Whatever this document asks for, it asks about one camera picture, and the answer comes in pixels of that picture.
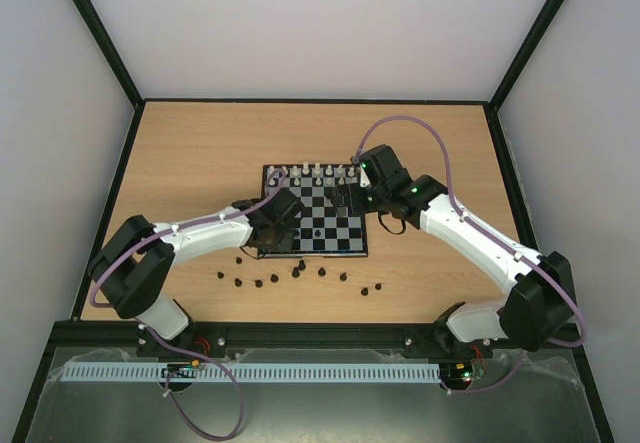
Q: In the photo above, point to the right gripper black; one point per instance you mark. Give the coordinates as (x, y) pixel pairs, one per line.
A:
(350, 198)

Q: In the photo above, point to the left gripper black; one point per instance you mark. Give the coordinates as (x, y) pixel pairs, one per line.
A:
(286, 243)

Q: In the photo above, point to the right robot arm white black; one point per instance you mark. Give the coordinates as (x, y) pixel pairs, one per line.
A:
(532, 309)

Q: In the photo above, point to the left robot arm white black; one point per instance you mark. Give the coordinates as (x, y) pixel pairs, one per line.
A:
(131, 269)

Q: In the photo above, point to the black and white chessboard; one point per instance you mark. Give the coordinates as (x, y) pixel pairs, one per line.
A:
(340, 237)

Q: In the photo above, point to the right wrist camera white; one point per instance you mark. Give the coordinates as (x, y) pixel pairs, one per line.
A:
(364, 180)

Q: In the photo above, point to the black aluminium rail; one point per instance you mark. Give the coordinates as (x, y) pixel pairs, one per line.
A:
(217, 339)

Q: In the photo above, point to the light blue cable duct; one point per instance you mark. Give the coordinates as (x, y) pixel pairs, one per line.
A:
(139, 372)

